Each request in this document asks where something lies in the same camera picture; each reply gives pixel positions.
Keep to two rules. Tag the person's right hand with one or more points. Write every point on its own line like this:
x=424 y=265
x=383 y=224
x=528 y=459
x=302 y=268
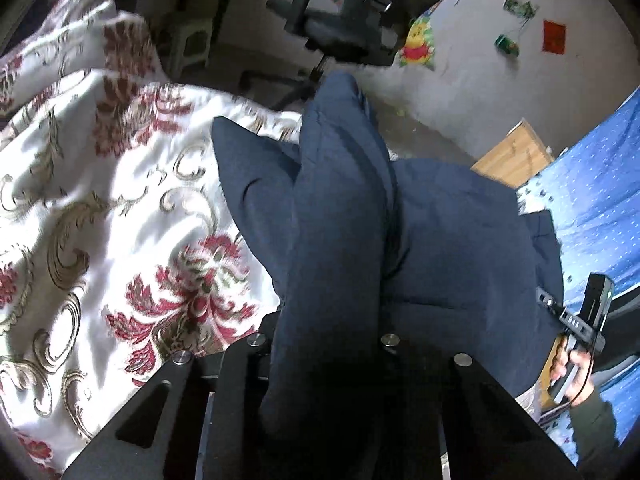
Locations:
x=582 y=375

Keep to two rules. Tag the yellow cartoon cloth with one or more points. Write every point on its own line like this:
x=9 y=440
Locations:
x=417 y=45

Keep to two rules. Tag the white red floral blanket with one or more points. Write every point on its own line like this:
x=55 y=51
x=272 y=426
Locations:
x=100 y=185

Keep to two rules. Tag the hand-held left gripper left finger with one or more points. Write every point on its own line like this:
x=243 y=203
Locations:
x=240 y=375

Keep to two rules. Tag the navy puffer jacket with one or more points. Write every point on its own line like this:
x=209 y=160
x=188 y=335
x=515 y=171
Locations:
x=340 y=235

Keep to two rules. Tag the person's right forearm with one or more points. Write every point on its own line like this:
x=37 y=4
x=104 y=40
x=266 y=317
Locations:
x=595 y=425

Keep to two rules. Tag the red paper square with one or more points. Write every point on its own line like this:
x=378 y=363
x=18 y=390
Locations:
x=554 y=36

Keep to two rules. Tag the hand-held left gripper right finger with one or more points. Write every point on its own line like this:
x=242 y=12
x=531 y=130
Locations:
x=480 y=410

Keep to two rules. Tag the green white wall sticker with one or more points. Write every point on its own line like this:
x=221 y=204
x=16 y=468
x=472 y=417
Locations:
x=520 y=6

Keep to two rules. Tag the black office chair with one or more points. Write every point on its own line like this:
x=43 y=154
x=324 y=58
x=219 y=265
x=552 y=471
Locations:
x=350 y=30

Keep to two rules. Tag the wooden bed board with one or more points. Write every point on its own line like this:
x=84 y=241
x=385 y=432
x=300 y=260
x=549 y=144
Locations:
x=515 y=155

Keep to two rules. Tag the blue cartoon printed cloth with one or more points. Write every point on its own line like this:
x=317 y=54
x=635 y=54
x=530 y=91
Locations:
x=600 y=200

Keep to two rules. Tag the plastic stool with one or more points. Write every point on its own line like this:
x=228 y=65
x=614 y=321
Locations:
x=192 y=42

